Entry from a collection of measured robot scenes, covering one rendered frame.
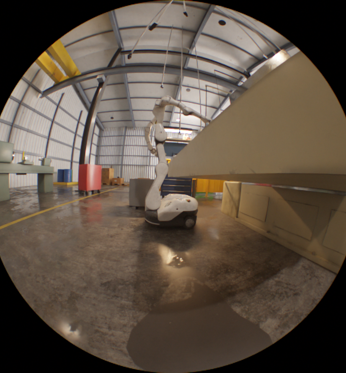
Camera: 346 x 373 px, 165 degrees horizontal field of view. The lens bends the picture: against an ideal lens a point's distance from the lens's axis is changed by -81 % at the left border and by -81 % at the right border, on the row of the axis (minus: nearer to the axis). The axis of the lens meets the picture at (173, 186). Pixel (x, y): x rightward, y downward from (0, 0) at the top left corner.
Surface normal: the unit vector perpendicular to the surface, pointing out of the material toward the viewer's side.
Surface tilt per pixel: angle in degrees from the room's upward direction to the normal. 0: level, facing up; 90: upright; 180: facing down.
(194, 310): 0
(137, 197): 90
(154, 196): 90
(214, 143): 90
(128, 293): 0
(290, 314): 0
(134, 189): 90
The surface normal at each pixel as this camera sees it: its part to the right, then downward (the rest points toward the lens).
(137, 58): -0.02, 0.99
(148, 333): 0.05, -1.00
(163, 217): 0.19, 0.07
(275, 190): -0.99, -0.04
